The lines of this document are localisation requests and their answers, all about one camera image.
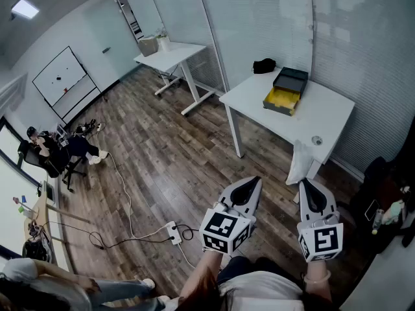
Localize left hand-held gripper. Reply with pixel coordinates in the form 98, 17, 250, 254
198, 176, 264, 256

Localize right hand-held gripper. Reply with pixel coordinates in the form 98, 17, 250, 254
297, 178, 344, 263

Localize white item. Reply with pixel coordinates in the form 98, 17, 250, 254
285, 139, 314, 186

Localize dark box with yellow inside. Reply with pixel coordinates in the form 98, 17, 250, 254
262, 66, 309, 117

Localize person's right forearm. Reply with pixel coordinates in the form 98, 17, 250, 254
303, 259, 333, 295

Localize person's left forearm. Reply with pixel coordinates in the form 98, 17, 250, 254
176, 249, 225, 311

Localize smartphone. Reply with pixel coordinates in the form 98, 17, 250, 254
364, 199, 381, 222

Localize clear drink bottle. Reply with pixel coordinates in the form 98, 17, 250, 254
372, 208, 385, 235

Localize black chair with clothes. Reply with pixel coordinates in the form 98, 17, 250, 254
349, 155, 415, 255

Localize person's dark trousers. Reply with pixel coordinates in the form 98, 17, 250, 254
216, 255, 304, 284

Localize pale wrist bangle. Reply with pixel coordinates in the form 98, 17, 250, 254
303, 270, 332, 284

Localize pale green cloth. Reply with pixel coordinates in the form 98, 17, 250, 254
381, 200, 405, 225

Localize white power strip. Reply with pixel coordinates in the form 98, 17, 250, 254
164, 220, 183, 246

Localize white table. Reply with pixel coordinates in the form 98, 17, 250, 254
219, 65, 356, 180

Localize person's white shirt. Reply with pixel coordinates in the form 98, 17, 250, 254
216, 270, 307, 311

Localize white height-adjustable desk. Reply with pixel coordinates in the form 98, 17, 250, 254
133, 41, 217, 117

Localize potted plant in white pot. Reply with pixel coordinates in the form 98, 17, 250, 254
154, 27, 172, 52

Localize laptop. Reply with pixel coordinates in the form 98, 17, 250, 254
42, 180, 56, 206

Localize wooden desk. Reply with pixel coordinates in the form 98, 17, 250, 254
23, 179, 92, 273

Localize black office chair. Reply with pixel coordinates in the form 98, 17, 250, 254
17, 139, 88, 194

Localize whiteboard on wheeled stand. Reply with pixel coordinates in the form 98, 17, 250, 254
31, 45, 109, 125

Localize ceiling light panel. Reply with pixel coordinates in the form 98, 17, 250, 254
10, 0, 40, 20

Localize short white cable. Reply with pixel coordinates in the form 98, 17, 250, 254
176, 243, 197, 269

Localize long white cable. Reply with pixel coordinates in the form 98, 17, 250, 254
106, 152, 170, 240

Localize black cable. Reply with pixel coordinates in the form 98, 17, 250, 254
38, 220, 199, 251

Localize black bag with wires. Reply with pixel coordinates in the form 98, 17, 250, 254
21, 237, 52, 262

